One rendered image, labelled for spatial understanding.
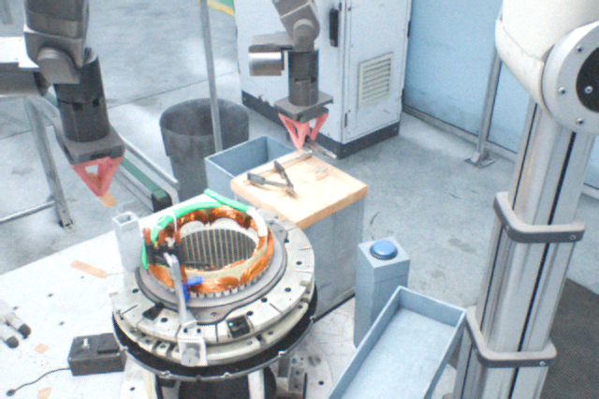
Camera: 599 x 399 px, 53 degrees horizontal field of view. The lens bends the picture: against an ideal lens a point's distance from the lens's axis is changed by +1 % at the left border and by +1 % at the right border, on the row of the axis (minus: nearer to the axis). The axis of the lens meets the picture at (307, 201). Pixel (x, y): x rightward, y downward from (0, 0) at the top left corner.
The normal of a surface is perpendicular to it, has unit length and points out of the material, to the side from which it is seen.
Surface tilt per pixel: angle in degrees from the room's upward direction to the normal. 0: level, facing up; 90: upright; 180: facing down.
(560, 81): 90
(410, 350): 0
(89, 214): 0
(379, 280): 90
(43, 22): 121
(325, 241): 90
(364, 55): 90
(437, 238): 0
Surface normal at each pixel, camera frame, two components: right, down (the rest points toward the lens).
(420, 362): 0.00, -0.83
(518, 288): 0.04, 0.56
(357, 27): 0.64, 0.42
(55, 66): 0.04, 0.91
